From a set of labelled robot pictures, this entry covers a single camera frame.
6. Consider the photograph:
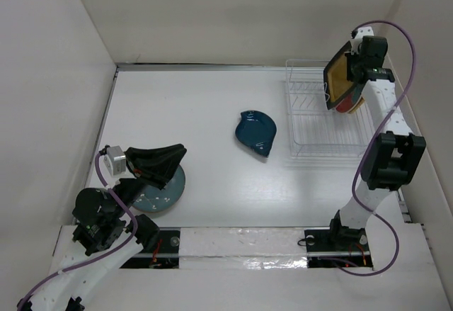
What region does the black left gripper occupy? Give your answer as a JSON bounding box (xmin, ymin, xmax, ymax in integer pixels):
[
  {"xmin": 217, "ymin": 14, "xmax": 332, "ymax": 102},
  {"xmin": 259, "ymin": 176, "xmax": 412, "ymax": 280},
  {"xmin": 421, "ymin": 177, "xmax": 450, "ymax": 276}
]
[{"xmin": 113, "ymin": 142, "xmax": 188, "ymax": 215}]

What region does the blue-grey blossom round plate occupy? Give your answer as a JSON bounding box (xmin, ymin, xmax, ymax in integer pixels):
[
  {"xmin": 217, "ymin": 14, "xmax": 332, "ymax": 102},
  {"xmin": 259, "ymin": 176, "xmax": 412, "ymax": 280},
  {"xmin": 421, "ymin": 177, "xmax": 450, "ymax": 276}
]
[{"xmin": 132, "ymin": 165, "xmax": 186, "ymax": 213}]

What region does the black and amber square plate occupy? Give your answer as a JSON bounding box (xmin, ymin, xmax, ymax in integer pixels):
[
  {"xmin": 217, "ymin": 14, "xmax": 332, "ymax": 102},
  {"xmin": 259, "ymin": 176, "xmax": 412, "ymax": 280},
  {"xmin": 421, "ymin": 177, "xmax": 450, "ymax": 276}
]
[{"xmin": 323, "ymin": 41, "xmax": 353, "ymax": 110}]

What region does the orange woven square plate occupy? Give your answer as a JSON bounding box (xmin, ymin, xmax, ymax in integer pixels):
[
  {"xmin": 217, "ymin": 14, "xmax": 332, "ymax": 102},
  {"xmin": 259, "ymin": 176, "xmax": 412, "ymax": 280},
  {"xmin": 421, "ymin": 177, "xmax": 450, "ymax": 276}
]
[{"xmin": 348, "ymin": 97, "xmax": 365, "ymax": 114}]

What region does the red and teal floral plate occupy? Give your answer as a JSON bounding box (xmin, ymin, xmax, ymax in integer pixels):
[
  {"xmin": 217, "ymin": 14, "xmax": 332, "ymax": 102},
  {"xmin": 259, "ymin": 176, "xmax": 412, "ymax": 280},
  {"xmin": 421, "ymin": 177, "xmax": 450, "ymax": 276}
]
[{"xmin": 335, "ymin": 90, "xmax": 362, "ymax": 113}]

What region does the dark blue leaf-shaped dish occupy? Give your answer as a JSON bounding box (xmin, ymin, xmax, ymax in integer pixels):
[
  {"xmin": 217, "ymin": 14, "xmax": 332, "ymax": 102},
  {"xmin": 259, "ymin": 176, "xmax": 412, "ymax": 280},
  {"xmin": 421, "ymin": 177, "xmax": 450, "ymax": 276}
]
[{"xmin": 234, "ymin": 110, "xmax": 277, "ymax": 158}]

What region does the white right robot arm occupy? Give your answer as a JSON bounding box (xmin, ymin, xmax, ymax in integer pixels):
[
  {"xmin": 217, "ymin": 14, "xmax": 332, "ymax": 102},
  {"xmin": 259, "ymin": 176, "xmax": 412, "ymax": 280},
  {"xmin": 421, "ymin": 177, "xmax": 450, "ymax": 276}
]
[{"xmin": 323, "ymin": 32, "xmax": 426, "ymax": 251}]

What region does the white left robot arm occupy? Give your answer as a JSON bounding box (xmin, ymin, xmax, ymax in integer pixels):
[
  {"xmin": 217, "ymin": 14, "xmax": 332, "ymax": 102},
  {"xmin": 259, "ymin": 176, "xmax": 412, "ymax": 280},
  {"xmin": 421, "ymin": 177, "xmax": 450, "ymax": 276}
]
[{"xmin": 16, "ymin": 144, "xmax": 187, "ymax": 310}]

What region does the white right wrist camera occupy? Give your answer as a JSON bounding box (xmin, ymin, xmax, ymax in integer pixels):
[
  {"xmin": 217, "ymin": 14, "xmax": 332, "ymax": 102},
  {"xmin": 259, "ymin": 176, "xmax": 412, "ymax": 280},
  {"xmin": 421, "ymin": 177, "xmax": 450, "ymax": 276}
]
[{"xmin": 350, "ymin": 26, "xmax": 374, "ymax": 47}]

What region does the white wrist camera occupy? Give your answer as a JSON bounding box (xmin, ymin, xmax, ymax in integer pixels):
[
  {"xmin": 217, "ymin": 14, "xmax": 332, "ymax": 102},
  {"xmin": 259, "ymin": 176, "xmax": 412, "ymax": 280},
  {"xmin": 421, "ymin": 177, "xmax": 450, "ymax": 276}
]
[
  {"xmin": 350, "ymin": 26, "xmax": 374, "ymax": 47},
  {"xmin": 100, "ymin": 145, "xmax": 127, "ymax": 177}
]

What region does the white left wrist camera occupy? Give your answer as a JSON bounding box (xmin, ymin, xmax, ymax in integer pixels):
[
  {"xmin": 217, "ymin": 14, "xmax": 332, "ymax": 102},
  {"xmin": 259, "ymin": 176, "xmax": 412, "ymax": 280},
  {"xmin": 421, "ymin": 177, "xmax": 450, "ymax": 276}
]
[{"xmin": 100, "ymin": 145, "xmax": 127, "ymax": 177}]

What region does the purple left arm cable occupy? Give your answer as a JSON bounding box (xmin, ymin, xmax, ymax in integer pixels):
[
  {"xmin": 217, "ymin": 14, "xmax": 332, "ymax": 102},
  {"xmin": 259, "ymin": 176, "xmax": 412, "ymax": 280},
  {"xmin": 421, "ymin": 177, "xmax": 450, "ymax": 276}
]
[{"xmin": 17, "ymin": 153, "xmax": 139, "ymax": 311}]

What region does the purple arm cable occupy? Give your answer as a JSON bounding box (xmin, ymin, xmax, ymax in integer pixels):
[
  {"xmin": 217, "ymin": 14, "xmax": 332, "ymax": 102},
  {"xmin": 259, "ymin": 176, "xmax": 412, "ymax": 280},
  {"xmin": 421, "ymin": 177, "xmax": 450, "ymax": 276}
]
[
  {"xmin": 17, "ymin": 153, "xmax": 139, "ymax": 311},
  {"xmin": 332, "ymin": 20, "xmax": 417, "ymax": 277}
]

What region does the white wire dish rack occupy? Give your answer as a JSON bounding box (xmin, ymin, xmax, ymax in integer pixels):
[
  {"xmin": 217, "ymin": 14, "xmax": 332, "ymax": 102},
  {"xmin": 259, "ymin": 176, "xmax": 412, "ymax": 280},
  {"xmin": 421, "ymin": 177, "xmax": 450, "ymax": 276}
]
[{"xmin": 285, "ymin": 59, "xmax": 374, "ymax": 159}]

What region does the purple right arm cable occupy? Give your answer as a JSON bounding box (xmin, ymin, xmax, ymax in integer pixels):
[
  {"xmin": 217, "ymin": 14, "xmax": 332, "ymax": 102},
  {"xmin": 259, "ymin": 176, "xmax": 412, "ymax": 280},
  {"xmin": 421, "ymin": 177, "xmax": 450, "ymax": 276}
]
[{"xmin": 332, "ymin": 20, "xmax": 417, "ymax": 277}]

